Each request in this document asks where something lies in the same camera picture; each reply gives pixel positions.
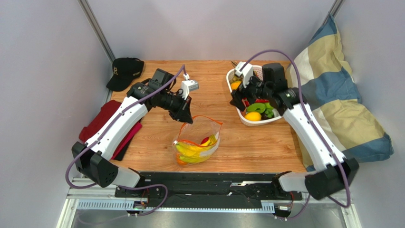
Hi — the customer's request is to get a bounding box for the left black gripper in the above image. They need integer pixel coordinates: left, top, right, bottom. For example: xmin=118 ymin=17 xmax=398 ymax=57
xmin=159 ymin=92 xmax=193 ymax=125

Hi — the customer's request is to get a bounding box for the watermelon slice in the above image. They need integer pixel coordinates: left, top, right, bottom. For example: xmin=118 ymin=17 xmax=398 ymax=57
xmin=242 ymin=98 xmax=250 ymax=108

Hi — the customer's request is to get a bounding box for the clear orange zip top bag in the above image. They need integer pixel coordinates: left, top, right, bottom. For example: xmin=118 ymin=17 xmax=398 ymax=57
xmin=172 ymin=115 xmax=223 ymax=157

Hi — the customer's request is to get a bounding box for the red pomegranate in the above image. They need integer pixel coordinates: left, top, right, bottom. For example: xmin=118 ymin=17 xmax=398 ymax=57
xmin=200 ymin=137 xmax=209 ymax=145

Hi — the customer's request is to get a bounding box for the yellow banana bunch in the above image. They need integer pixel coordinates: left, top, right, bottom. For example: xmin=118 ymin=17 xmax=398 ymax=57
xmin=173 ymin=134 xmax=220 ymax=165

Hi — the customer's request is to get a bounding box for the orange persimmon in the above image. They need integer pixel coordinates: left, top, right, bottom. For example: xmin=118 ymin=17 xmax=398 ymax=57
xmin=175 ymin=158 xmax=188 ymax=166

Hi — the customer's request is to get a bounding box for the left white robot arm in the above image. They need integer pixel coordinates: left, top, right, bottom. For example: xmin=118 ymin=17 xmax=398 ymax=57
xmin=65 ymin=66 xmax=199 ymax=189

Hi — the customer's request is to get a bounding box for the long red chili pepper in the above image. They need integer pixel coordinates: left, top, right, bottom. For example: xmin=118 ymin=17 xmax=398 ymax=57
xmin=253 ymin=99 xmax=269 ymax=104

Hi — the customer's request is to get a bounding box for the yellow lemon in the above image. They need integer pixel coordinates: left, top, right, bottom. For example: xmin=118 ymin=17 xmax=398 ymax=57
xmin=244 ymin=112 xmax=262 ymax=122

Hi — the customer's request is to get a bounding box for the dark purple mangosteen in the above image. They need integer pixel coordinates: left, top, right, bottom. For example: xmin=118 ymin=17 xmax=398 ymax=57
xmin=261 ymin=109 xmax=275 ymax=120

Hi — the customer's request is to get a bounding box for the white perforated plastic basket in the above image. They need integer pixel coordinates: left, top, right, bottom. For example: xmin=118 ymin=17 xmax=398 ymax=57
xmin=227 ymin=62 xmax=287 ymax=127

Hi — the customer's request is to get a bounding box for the pink folded cloth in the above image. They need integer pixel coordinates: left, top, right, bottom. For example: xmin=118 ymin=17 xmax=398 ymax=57
xmin=111 ymin=121 xmax=142 ymax=161

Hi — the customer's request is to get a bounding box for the dark red folded cloth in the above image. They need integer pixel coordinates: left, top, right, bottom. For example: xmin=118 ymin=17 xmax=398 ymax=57
xmin=78 ymin=100 xmax=121 ymax=143

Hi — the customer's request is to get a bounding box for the black baseball cap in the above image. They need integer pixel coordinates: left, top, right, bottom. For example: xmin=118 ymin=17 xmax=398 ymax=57
xmin=106 ymin=57 xmax=145 ymax=92

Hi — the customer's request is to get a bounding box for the black folded cloth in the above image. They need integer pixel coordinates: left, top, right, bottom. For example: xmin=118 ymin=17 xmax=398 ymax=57
xmin=111 ymin=139 xmax=132 ymax=161

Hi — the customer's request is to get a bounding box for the blue yellow checked pillow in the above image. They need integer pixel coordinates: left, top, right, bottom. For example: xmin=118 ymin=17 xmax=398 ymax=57
xmin=286 ymin=15 xmax=394 ymax=163

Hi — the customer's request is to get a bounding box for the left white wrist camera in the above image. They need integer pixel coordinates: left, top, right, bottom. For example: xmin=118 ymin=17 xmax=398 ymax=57
xmin=180 ymin=73 xmax=199 ymax=100

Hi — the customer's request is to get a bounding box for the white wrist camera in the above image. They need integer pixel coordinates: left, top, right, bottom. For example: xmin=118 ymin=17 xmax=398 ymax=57
xmin=180 ymin=73 xmax=199 ymax=100
xmin=234 ymin=62 xmax=254 ymax=88

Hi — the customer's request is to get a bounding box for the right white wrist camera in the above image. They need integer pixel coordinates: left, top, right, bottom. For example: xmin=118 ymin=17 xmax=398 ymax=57
xmin=234 ymin=62 xmax=254 ymax=88

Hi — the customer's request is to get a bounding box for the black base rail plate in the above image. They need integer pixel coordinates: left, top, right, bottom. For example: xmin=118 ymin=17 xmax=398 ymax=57
xmin=115 ymin=171 xmax=303 ymax=209

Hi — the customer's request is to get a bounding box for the silver aluminium frame rail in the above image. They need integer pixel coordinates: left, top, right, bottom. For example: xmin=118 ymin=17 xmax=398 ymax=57
xmin=78 ymin=0 xmax=116 ymax=63

